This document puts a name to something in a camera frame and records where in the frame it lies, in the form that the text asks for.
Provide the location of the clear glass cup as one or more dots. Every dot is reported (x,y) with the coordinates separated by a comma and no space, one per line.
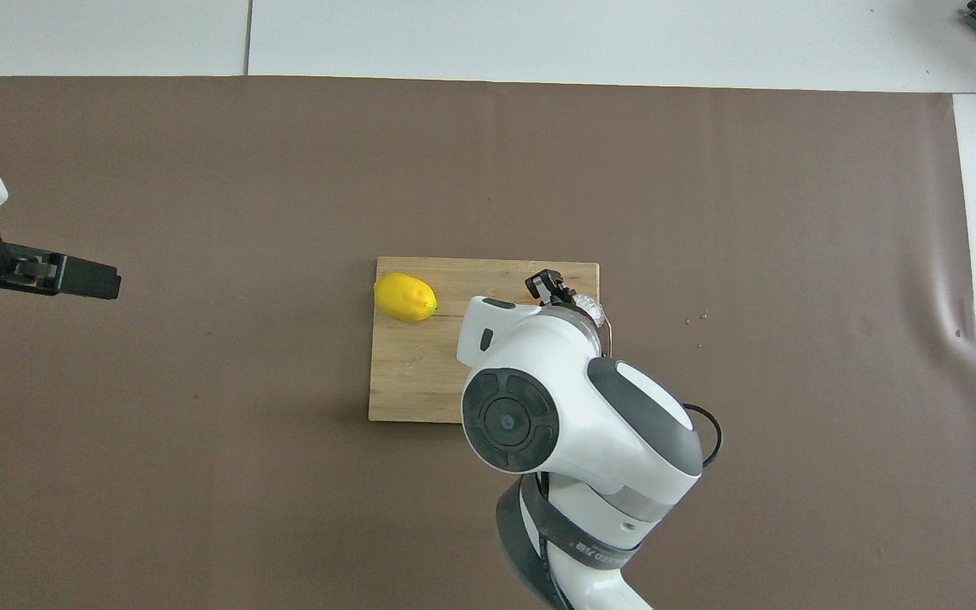
(590,305)

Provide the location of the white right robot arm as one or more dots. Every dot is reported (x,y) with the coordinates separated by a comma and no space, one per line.
(556,373)

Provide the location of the yellow lemon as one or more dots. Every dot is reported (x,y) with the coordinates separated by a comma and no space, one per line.
(405,297)

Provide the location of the wooden cutting board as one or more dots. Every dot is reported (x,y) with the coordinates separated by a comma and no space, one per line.
(412,373)

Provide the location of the brown paper table mat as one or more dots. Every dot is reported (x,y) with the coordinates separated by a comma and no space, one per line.
(200,466)

